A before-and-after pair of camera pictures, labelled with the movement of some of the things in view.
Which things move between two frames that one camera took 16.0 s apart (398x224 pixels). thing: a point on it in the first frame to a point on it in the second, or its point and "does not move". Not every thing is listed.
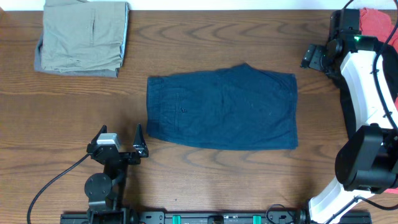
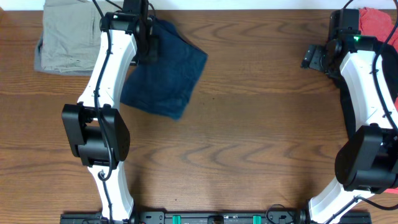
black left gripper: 123,150 to 148,54
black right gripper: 313,57 does not move
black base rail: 214,216 does not move
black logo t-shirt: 389,58 does not move
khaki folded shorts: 80,35 does not move
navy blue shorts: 240,108 to 167,86
